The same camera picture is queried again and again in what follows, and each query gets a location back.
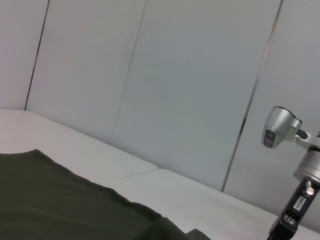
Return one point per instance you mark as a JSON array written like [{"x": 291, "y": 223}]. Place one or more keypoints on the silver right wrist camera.
[{"x": 280, "y": 125}]

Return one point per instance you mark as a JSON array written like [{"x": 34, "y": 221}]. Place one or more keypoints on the dark green shirt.
[{"x": 62, "y": 200}]

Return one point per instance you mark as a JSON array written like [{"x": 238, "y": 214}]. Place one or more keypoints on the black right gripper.
[{"x": 292, "y": 220}]

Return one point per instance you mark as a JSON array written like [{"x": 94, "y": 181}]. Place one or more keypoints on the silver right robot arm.
[{"x": 311, "y": 165}]

